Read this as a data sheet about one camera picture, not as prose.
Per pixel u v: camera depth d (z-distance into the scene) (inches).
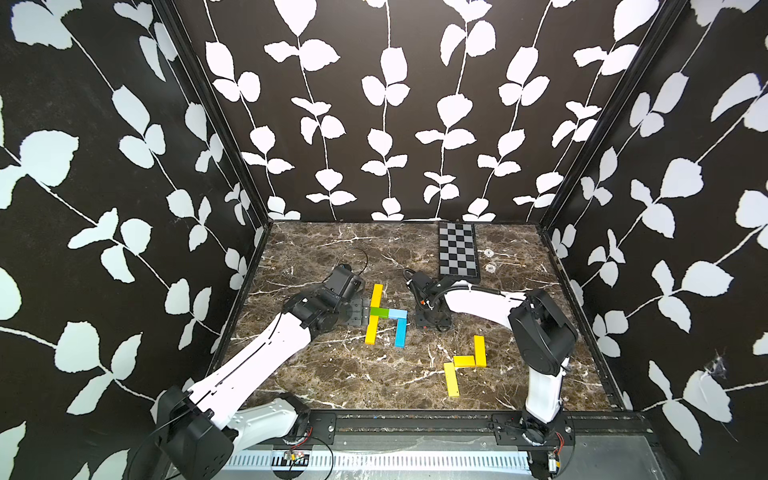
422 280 30.1
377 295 38.8
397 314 36.7
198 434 14.4
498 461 27.6
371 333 35.5
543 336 19.5
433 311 27.0
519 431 28.5
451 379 32.2
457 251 43.3
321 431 29.0
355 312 27.6
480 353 34.0
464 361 33.3
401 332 35.5
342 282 22.9
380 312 37.4
